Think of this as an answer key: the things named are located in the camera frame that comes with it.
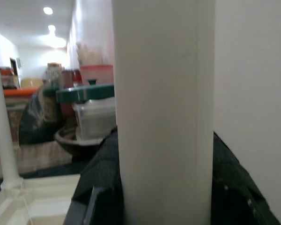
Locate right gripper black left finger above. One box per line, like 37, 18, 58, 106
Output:
62, 185, 125, 225

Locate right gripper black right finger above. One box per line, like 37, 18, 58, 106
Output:
211, 172, 281, 225

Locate white plastic children table top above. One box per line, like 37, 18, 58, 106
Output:
0, 174, 82, 225

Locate white plastic table leg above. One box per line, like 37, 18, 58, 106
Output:
113, 0, 216, 225
0, 53, 24, 191

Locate black tablecloth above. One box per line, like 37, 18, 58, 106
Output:
0, 126, 281, 225

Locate black wok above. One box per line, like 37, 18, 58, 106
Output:
54, 127, 113, 157

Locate beige cloth-covered bench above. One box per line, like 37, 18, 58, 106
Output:
0, 140, 74, 180

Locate clear plastic storage bin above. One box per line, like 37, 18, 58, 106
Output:
72, 97, 117, 142

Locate green round pot lid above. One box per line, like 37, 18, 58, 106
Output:
55, 79, 115, 104

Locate pink plastic container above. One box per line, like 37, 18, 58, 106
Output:
79, 64, 115, 87

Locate orange-lidded storage box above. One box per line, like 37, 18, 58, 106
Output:
0, 87, 38, 146

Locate clear jar brown lid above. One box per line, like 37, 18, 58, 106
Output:
46, 62, 62, 88

